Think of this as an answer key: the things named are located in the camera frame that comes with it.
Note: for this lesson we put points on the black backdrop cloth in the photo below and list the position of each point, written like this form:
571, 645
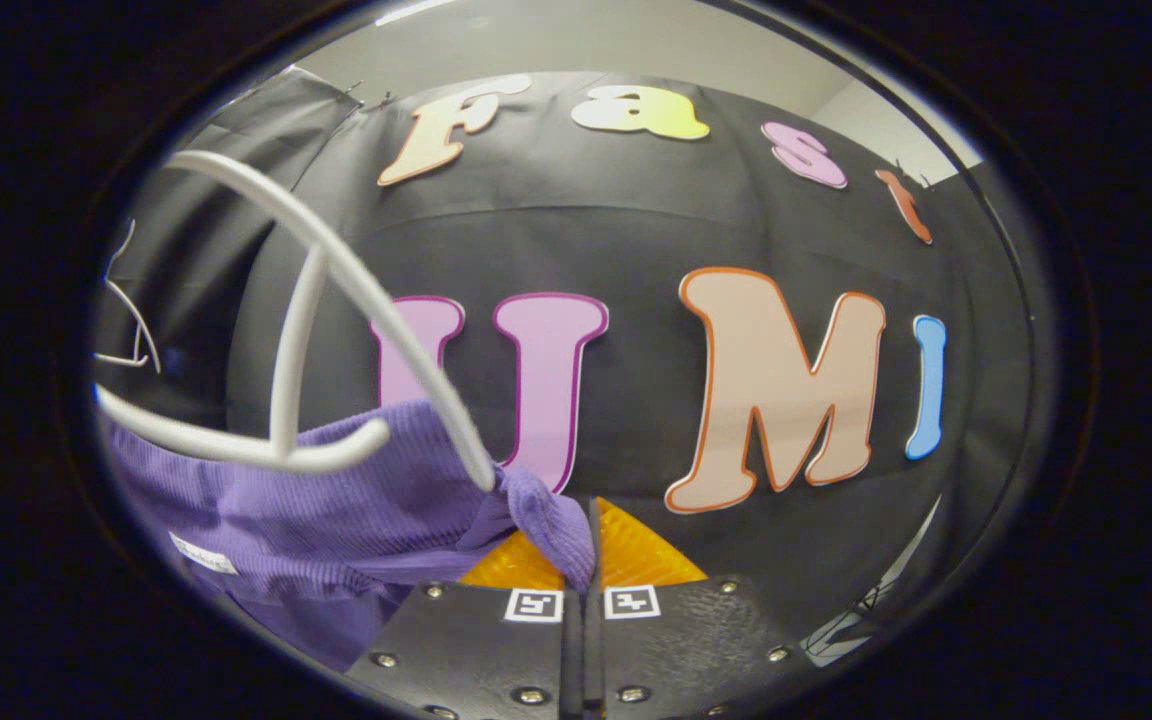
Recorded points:
636, 400

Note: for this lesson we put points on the white clothes hanger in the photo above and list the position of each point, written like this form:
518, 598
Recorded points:
134, 330
293, 350

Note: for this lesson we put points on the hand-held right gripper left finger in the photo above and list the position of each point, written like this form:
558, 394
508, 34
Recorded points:
476, 650

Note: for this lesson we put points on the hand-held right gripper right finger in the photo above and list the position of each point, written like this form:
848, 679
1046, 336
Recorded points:
676, 650

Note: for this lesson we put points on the purple ribbed shirt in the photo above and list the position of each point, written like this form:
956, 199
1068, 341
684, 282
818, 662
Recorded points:
336, 520

